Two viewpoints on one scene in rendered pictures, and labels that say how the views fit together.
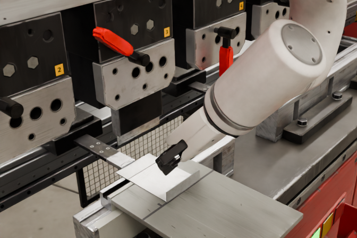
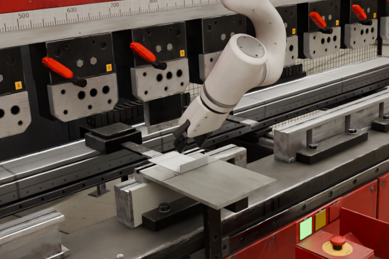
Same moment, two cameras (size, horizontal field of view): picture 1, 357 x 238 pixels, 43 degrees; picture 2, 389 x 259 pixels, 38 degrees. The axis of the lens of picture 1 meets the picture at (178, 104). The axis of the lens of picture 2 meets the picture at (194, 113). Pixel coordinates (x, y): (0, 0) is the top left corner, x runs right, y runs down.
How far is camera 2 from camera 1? 60 cm
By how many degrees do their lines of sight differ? 13
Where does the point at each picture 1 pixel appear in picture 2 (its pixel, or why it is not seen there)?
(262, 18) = not seen: hidden behind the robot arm
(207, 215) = (208, 179)
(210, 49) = not seen: hidden behind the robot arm
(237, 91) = (215, 78)
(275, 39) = (232, 43)
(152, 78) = (171, 84)
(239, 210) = (231, 177)
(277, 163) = (285, 175)
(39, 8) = (99, 29)
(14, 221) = not seen: outside the picture
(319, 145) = (326, 165)
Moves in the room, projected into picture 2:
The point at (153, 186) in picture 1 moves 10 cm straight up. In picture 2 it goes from (172, 166) to (170, 126)
